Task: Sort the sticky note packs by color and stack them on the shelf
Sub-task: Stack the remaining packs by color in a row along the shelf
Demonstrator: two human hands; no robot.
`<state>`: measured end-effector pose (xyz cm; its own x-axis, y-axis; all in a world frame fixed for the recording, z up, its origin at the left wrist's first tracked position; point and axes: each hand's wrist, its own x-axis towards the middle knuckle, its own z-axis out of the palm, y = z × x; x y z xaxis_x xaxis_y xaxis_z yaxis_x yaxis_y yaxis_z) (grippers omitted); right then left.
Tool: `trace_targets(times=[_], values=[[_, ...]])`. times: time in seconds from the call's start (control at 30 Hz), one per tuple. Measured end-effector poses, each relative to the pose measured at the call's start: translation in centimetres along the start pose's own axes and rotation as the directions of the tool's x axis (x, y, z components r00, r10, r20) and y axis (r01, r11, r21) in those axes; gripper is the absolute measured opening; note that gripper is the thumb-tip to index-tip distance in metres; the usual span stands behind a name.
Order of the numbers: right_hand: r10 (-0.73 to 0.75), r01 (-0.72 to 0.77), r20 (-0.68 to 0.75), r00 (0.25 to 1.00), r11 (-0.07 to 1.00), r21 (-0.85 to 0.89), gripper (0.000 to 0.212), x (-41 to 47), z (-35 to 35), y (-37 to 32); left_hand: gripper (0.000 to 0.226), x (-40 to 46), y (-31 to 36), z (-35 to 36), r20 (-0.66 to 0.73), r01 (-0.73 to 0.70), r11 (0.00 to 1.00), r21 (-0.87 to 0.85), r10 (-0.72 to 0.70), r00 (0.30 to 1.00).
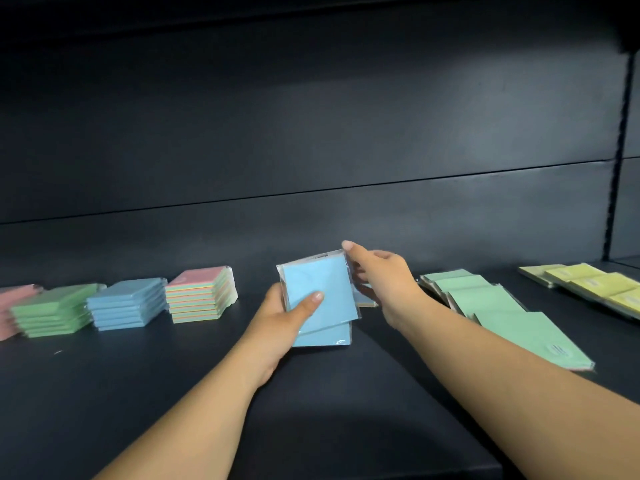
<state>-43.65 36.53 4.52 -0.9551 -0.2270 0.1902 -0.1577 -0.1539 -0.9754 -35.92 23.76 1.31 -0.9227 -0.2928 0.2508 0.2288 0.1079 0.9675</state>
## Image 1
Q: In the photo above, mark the person's left hand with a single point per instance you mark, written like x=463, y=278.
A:
x=267, y=339

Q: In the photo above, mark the person's right hand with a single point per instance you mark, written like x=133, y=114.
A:
x=387, y=282

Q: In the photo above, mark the person's right thumb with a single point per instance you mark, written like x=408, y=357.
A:
x=356, y=250

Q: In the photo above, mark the person's left thumb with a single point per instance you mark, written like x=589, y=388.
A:
x=306, y=306

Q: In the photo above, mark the light blue sticky note packet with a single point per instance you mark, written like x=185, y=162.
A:
x=320, y=277
x=366, y=299
x=325, y=338

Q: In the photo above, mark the person's right forearm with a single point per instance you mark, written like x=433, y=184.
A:
x=500, y=389

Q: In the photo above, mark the person's left forearm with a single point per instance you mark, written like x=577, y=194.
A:
x=197, y=419

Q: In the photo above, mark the green sticky note packet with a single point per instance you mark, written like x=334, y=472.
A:
x=465, y=283
x=487, y=300
x=535, y=337
x=447, y=274

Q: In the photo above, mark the stack of multicolour note pads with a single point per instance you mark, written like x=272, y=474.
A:
x=200, y=292

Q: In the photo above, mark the stack of blue note pads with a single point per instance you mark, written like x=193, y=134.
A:
x=125, y=299

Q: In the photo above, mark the yellow sticky note packet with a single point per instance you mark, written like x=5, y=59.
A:
x=537, y=272
x=607, y=284
x=575, y=271
x=630, y=298

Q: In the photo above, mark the stack of green note pads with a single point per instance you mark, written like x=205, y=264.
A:
x=55, y=307

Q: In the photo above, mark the dark slotted shelf upright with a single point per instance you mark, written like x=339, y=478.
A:
x=619, y=154

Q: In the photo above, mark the stack of pink note pads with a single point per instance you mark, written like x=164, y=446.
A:
x=12, y=307

